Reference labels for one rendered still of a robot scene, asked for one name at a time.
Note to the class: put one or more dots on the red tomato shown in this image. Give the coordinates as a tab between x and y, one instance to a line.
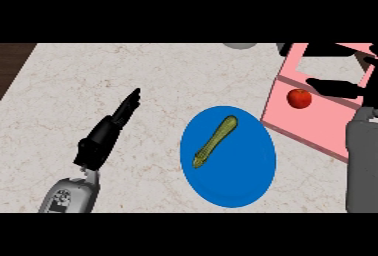
298	99

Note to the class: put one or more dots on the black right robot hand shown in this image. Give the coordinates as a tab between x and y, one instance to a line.
339	88

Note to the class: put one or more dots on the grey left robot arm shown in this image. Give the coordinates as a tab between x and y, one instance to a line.
67	196

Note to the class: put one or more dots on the grey round object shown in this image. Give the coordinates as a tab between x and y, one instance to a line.
239	45

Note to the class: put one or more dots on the blue round plate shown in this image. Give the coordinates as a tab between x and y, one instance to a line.
236	173

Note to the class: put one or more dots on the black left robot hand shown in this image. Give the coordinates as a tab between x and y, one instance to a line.
100	140

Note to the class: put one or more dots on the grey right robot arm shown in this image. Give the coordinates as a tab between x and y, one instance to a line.
363	166

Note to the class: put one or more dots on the green corn cob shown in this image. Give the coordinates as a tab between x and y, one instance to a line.
215	140

